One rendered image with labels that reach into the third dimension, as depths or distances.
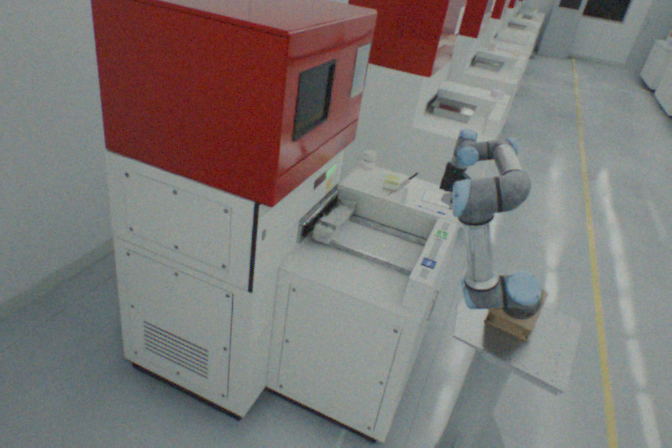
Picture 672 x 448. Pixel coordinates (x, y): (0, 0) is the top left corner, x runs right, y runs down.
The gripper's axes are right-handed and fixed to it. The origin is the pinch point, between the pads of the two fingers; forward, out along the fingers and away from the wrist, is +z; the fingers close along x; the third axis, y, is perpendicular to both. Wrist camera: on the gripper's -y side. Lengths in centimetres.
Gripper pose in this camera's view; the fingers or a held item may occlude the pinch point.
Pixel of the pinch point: (451, 207)
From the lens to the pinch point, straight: 218.1
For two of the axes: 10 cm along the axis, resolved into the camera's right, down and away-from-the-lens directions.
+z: -1.4, 8.6, 4.8
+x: -3.9, 4.0, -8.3
